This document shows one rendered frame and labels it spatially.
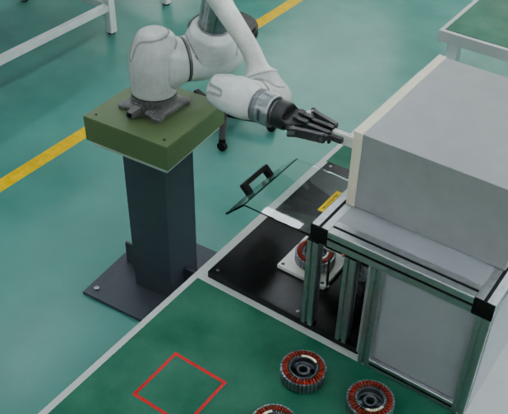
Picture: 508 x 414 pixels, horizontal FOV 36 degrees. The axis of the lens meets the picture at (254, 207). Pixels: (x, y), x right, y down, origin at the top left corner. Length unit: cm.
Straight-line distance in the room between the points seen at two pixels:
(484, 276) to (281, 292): 61
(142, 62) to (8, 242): 127
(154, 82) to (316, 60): 228
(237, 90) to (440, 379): 87
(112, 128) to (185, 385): 102
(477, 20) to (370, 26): 165
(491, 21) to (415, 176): 201
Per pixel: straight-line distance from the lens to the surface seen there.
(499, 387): 204
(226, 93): 207
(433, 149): 173
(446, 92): 194
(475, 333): 176
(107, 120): 267
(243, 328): 206
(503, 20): 370
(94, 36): 508
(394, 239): 179
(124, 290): 322
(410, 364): 194
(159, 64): 259
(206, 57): 263
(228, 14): 220
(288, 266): 218
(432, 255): 177
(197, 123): 264
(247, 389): 193
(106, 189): 376
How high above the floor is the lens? 228
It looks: 39 degrees down
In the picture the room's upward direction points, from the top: 1 degrees clockwise
